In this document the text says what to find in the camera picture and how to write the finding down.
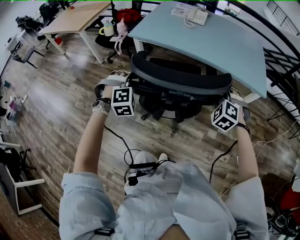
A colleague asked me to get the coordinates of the person's left forearm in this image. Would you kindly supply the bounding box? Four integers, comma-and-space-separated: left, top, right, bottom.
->
73, 112, 111, 174

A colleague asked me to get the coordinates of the yellow-green mug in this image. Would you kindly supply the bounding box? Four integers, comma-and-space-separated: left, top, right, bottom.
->
98, 22, 116, 37

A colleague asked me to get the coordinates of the person's left hand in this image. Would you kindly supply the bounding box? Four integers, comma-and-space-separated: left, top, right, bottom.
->
101, 71, 127, 99

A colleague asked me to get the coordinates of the pink strap bag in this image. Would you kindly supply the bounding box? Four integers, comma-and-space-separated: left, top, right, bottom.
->
113, 18, 129, 56

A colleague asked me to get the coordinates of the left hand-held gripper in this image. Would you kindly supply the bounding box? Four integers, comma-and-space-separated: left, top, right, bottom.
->
94, 72, 136, 117

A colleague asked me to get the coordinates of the person's light blue shirt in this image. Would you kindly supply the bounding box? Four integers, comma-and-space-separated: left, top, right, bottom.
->
58, 161, 270, 240

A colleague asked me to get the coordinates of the white desk telephone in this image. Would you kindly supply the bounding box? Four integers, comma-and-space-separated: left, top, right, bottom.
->
183, 7, 210, 30

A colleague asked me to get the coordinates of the silver wristwatch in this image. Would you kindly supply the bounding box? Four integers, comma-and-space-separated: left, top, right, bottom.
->
91, 97, 112, 113

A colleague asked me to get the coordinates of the red bag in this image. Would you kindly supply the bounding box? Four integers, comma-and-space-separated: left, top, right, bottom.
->
116, 8, 143, 25

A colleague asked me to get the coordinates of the thin white cable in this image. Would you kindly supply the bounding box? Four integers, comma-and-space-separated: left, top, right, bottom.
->
219, 120, 299, 198

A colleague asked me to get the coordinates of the red cloth item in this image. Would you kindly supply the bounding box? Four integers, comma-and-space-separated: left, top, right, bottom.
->
279, 187, 300, 213

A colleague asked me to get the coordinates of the dark top white-legged desk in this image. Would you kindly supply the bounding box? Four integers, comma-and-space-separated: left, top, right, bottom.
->
0, 161, 45, 216

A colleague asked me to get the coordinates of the person's right forearm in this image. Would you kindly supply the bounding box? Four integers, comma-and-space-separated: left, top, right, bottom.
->
235, 127, 260, 181

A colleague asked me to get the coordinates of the black waist device box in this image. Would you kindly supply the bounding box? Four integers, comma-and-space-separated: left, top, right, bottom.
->
128, 161, 160, 171

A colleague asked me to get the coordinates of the wooden top white-legged desk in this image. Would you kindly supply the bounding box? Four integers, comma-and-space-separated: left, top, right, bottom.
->
38, 0, 113, 65

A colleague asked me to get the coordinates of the clear storage box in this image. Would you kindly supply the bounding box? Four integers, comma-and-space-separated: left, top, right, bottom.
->
5, 94, 28, 123

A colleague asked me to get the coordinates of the white bead bracelet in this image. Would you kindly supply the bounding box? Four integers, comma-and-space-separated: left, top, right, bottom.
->
91, 108, 110, 116

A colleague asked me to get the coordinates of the light blue top desk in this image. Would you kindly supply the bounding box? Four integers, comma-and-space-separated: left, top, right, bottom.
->
128, 1, 268, 104

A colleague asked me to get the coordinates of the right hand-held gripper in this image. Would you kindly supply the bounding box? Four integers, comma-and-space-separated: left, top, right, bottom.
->
210, 90, 251, 133

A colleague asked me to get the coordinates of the thin black bracelet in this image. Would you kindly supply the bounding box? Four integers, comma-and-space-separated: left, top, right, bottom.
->
235, 122, 251, 135

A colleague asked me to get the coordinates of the white paper sheet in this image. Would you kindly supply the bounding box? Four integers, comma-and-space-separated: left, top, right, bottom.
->
170, 6, 192, 16

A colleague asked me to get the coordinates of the black cable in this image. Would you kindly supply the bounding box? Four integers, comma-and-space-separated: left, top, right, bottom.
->
209, 140, 239, 184
104, 125, 141, 166

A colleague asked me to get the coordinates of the black metal railing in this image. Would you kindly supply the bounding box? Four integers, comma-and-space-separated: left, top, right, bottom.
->
217, 0, 300, 139

